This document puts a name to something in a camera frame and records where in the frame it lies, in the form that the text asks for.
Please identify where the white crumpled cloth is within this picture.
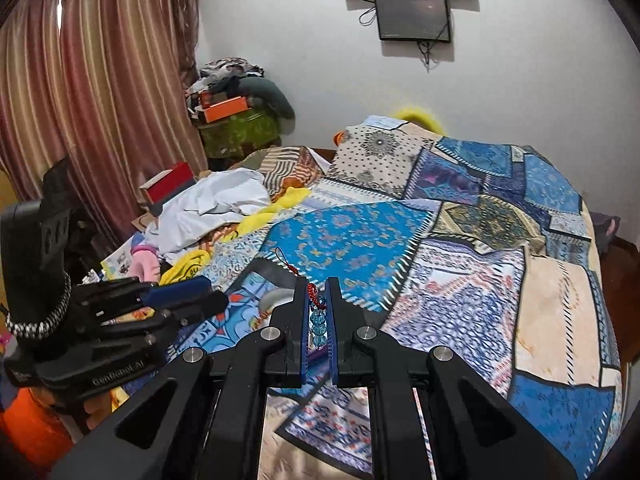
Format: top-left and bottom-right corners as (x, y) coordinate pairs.
(144, 168), (271, 255)

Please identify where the blue patchwork bed quilt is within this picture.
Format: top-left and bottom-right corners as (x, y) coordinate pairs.
(164, 115), (624, 480)

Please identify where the red and white box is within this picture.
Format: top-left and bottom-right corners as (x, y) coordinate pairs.
(139, 162), (195, 204)

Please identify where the pile of clothes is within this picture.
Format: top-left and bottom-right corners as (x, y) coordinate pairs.
(186, 58), (295, 120)

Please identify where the yellow fluffy pillow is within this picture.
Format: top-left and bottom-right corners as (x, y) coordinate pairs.
(393, 106), (445, 136)

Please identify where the orange box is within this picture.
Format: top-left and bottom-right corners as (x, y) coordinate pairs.
(198, 96), (250, 124)

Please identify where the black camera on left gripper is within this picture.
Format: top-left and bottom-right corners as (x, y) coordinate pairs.
(1, 157), (72, 340)

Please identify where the small black wall monitor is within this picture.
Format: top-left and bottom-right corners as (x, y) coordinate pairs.
(374, 0), (451, 44)

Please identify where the striped brown curtain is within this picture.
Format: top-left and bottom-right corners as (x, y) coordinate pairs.
(1, 0), (206, 244)

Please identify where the green patterned covered stand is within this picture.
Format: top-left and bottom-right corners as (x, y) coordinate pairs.
(198, 108), (281, 159)

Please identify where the yellow garment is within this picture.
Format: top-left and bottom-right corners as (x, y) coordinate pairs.
(160, 188), (311, 290)

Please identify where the braided black white cable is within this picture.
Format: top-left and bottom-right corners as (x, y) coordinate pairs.
(3, 271), (74, 340)

